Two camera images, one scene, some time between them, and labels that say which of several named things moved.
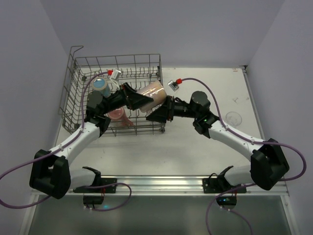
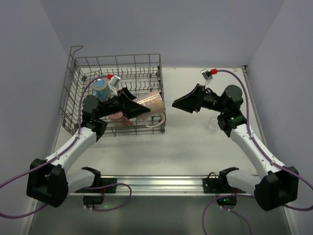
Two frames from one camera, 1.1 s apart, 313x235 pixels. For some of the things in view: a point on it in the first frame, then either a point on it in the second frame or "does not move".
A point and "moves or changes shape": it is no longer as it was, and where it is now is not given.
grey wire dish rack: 121,88 does not move
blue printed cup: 100,84 does not move
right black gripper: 169,108 to 200,97
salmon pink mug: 118,114 does not move
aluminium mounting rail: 163,185 does not move
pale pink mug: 156,91 moves or changes shape
